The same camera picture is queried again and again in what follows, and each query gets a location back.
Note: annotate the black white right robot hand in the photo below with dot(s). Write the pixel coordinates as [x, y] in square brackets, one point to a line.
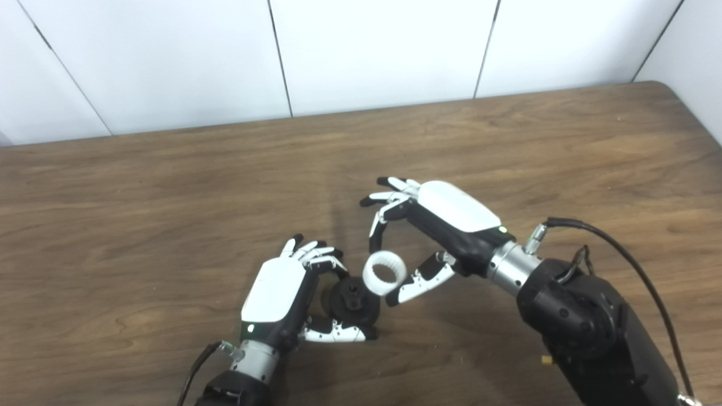
[457, 208]

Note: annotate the round black part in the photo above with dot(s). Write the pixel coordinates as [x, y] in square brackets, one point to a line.
[350, 307]

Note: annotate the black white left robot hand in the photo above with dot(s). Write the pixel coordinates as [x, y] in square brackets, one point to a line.
[276, 290]

